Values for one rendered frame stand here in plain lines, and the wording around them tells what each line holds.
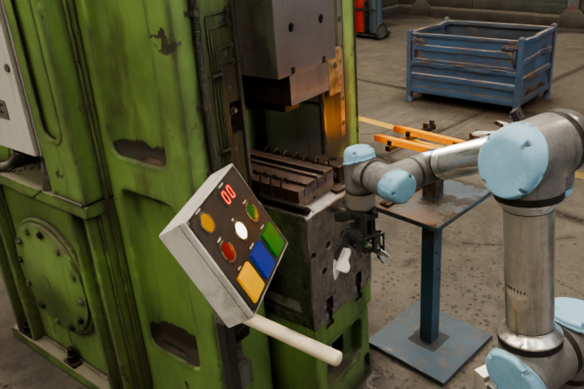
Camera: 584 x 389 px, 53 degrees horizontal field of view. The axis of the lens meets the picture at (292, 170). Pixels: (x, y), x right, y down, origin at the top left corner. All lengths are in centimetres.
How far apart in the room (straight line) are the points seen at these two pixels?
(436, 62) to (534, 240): 489
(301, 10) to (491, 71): 399
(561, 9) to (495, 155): 892
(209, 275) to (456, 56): 469
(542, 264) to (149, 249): 146
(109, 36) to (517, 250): 137
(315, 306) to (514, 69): 389
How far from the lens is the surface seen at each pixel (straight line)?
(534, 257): 110
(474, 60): 573
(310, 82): 187
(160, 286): 225
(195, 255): 136
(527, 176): 100
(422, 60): 598
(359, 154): 137
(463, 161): 130
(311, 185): 197
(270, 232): 159
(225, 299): 140
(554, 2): 995
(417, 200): 242
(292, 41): 178
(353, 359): 250
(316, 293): 206
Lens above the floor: 180
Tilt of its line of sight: 23 degrees down
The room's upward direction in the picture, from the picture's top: 4 degrees counter-clockwise
